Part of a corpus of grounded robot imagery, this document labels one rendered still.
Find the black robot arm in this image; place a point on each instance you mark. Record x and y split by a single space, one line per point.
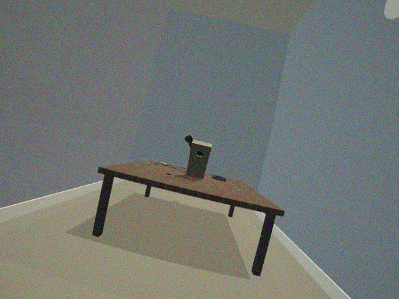
189 140

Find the beige service panel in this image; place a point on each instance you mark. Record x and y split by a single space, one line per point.
198 160

